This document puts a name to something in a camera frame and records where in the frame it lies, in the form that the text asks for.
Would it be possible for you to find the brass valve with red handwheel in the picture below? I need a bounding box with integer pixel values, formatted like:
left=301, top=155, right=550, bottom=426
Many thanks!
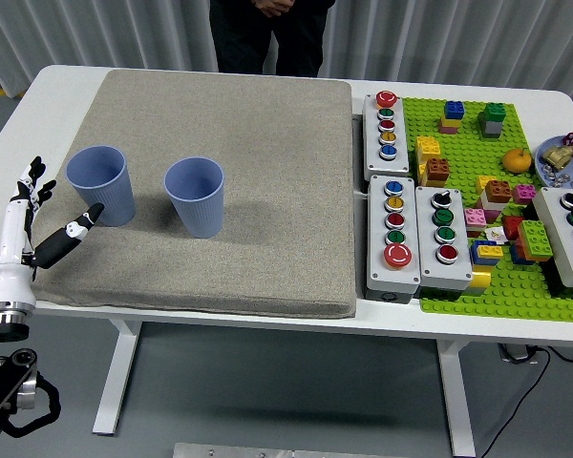
left=540, top=131, right=573, bottom=171

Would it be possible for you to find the white table leg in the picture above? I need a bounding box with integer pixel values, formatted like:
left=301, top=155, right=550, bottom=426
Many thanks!
left=91, top=320, right=144, bottom=436
left=436, top=339, right=478, bottom=457

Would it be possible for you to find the black power cable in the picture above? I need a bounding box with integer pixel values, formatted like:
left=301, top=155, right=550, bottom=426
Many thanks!
left=477, top=345, right=573, bottom=458

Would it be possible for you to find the grey five-button control box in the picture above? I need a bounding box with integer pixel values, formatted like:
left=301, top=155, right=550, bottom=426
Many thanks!
left=365, top=174, right=422, bottom=304
left=361, top=90, right=411, bottom=182

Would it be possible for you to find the grey-brown fabric mat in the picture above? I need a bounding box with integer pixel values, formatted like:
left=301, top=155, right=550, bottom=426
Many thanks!
left=31, top=69, right=357, bottom=320

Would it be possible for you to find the magenta toy brick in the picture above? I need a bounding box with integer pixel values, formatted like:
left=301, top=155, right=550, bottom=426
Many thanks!
left=511, top=183, right=538, bottom=206

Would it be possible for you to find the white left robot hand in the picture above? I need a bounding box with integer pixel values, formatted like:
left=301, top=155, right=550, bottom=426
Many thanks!
left=0, top=155, right=106, bottom=309

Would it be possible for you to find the blue ribbed plastic cup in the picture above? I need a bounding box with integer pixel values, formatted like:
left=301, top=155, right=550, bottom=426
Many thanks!
left=162, top=156, right=225, bottom=239
left=65, top=145, right=137, bottom=228

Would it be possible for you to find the grey selector switch control box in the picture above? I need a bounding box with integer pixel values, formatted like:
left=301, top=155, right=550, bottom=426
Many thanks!
left=414, top=185, right=474, bottom=301
left=530, top=186, right=573, bottom=301

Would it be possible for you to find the grey toy brick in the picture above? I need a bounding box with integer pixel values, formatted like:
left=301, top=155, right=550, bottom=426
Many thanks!
left=479, top=117, right=503, bottom=140

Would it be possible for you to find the large green toy brick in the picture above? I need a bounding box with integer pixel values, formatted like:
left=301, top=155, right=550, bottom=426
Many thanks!
left=516, top=219, right=554, bottom=262

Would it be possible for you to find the orange fruit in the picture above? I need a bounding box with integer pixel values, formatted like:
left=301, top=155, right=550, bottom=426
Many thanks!
left=500, top=147, right=532, bottom=173

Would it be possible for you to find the person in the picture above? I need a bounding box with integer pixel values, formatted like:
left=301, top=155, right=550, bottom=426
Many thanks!
left=208, top=0, right=338, bottom=78

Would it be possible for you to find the grey power adapter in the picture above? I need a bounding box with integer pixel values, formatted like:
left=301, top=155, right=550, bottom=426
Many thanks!
left=498, top=343, right=541, bottom=364

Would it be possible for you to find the brown toy brick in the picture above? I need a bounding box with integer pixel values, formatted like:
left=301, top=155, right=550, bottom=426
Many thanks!
left=423, top=156, right=452, bottom=186
left=483, top=179, right=514, bottom=203

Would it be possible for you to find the green studded baseplate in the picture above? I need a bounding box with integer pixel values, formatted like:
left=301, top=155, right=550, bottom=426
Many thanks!
left=400, top=96, right=573, bottom=323

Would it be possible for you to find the white pleated curtain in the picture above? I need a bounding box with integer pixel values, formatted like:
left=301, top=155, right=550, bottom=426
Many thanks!
left=0, top=0, right=573, bottom=99

